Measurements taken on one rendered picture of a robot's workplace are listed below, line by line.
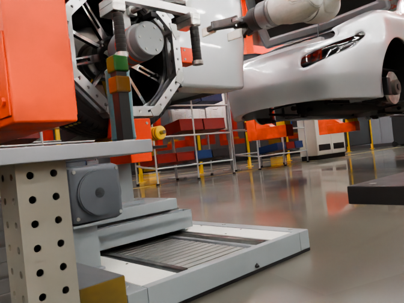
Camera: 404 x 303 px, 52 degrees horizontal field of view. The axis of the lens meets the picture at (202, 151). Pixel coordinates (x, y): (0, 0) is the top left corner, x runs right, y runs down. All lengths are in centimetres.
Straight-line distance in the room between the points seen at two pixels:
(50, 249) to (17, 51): 48
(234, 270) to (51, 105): 72
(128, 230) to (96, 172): 41
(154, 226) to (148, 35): 75
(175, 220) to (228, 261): 53
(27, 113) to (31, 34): 19
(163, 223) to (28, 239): 95
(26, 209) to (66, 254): 12
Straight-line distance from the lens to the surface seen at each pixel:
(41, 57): 110
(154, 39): 159
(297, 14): 132
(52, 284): 89
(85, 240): 134
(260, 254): 140
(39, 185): 86
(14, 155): 81
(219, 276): 127
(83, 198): 127
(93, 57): 173
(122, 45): 141
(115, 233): 160
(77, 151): 85
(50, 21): 114
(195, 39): 163
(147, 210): 171
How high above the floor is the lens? 40
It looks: level
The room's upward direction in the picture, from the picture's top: 6 degrees counter-clockwise
